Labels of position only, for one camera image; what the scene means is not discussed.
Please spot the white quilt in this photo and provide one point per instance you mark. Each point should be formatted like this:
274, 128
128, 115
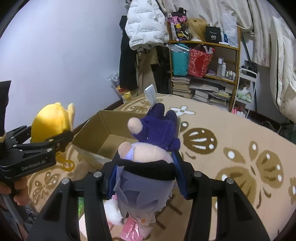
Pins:
282, 67

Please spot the purple haired doll plush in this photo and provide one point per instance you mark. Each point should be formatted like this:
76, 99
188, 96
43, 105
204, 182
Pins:
145, 172

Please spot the teal bag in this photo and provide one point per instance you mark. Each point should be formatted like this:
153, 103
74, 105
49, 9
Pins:
180, 59

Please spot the black box with 40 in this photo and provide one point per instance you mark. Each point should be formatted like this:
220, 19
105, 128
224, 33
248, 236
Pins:
213, 34

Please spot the yellow dog plush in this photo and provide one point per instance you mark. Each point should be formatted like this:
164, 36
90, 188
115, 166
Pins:
52, 120

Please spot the white fluffy yellow pompom plush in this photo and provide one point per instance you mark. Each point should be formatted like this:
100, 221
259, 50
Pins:
112, 212

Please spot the pink tissue pack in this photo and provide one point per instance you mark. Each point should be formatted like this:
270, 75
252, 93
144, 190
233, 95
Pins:
134, 230

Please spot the beige patterned rug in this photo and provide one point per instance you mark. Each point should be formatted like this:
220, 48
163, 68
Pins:
219, 144

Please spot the green tissue pack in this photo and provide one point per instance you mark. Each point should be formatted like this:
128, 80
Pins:
80, 206

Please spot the black hanging coat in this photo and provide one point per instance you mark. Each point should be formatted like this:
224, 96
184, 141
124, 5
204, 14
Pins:
127, 69

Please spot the white puffer jacket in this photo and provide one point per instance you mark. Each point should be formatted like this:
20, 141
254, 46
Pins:
146, 25

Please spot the plastic bag with toys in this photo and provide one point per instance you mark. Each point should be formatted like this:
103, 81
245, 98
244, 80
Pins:
122, 92

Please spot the blonde wig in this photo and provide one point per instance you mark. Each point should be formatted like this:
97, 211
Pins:
197, 29

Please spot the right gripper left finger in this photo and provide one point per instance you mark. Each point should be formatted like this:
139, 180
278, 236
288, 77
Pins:
59, 219

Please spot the person left hand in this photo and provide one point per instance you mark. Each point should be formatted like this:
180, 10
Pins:
22, 192

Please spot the white trolley rack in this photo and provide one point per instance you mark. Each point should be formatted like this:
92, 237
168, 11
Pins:
244, 93

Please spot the red gift bag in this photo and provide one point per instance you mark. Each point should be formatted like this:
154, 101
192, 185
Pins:
199, 60

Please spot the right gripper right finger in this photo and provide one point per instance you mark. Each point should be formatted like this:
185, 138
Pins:
236, 217

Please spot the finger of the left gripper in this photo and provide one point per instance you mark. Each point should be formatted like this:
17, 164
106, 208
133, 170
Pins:
18, 149

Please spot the cardboard box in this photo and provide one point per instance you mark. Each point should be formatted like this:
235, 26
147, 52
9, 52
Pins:
106, 136

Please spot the stack of books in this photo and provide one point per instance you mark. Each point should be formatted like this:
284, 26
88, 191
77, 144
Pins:
180, 86

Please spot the wooden bookshelf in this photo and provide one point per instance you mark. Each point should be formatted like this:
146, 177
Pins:
218, 86

